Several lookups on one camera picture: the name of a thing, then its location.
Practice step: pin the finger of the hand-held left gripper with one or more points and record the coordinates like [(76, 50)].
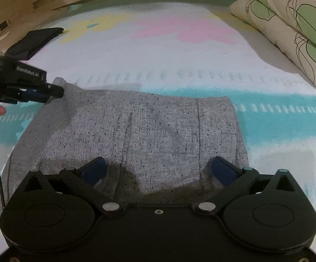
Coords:
[(55, 90), (35, 95)]

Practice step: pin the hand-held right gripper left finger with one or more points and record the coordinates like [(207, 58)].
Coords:
[(95, 170)]

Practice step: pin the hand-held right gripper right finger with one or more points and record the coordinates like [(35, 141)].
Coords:
[(223, 173)]

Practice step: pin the grey pants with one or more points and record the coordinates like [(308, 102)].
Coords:
[(152, 131)]

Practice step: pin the black folded cloth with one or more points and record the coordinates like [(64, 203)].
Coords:
[(32, 43)]

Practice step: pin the patterned pillow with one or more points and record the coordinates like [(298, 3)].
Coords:
[(283, 27)]

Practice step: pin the black wall socket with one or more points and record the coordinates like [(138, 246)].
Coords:
[(4, 25)]

